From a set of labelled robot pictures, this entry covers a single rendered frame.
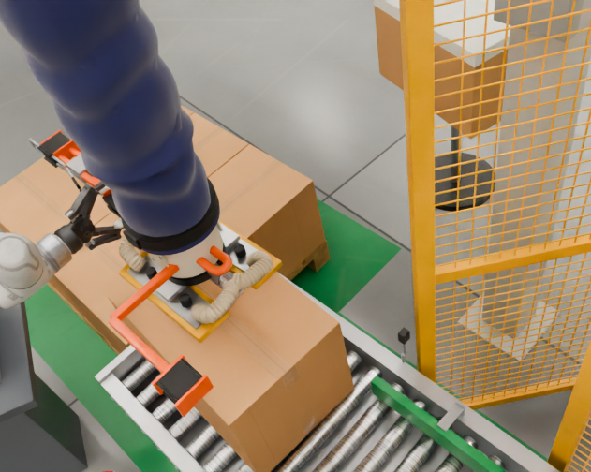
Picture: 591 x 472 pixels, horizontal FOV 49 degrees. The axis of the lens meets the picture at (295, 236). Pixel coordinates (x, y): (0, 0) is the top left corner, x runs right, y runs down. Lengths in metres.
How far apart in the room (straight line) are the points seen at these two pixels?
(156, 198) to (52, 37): 0.40
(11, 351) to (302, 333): 1.03
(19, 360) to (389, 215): 1.83
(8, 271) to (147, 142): 0.45
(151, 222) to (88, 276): 1.29
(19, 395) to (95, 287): 0.59
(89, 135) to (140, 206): 0.21
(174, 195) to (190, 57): 3.28
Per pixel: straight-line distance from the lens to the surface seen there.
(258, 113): 3.95
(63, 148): 2.00
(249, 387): 1.71
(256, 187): 2.71
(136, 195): 1.36
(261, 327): 1.79
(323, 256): 3.03
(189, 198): 1.40
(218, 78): 4.33
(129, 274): 1.75
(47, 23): 1.12
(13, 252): 1.51
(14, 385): 2.26
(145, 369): 2.33
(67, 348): 3.23
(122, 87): 1.18
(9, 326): 2.41
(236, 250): 1.65
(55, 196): 3.08
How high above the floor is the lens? 2.43
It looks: 49 degrees down
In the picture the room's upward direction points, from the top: 15 degrees counter-clockwise
